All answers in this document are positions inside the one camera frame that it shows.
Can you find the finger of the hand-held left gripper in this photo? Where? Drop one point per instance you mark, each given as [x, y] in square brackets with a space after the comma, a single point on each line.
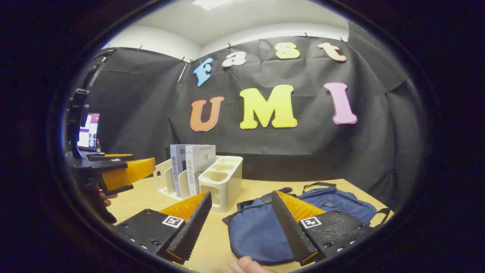
[110, 156]
[125, 172]

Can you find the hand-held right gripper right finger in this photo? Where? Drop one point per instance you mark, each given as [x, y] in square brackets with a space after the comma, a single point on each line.
[290, 227]

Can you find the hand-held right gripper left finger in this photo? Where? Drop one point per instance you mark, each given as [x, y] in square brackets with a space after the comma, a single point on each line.
[189, 231]

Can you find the blue schoolbag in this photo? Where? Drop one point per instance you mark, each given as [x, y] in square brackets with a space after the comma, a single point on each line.
[254, 235]

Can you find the grey book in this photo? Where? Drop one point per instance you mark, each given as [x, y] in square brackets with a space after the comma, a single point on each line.
[176, 170]

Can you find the cream plastic bookshelf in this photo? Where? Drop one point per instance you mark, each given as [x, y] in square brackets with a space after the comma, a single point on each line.
[223, 185]

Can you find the white book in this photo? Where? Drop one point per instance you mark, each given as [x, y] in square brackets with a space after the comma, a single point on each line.
[201, 159]

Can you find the computer monitor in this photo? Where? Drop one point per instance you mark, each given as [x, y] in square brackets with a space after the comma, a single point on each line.
[89, 131]

